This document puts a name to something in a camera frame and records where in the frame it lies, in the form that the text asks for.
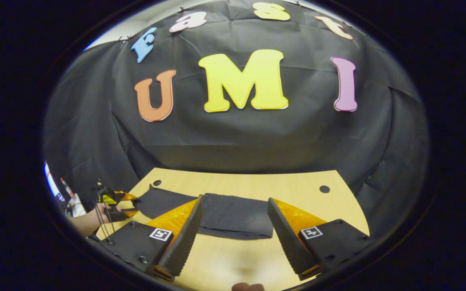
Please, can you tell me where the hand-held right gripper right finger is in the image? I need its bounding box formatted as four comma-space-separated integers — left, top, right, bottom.
267, 197, 374, 282

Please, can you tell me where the black backdrop cloth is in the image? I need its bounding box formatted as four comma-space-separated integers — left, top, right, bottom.
43, 0, 430, 243

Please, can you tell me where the red capped bottle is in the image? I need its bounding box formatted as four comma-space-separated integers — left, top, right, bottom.
60, 178, 74, 198

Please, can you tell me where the white side desk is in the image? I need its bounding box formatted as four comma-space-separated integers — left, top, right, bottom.
66, 193, 87, 218

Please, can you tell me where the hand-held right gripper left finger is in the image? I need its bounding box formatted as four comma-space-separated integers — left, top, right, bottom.
97, 195, 204, 282

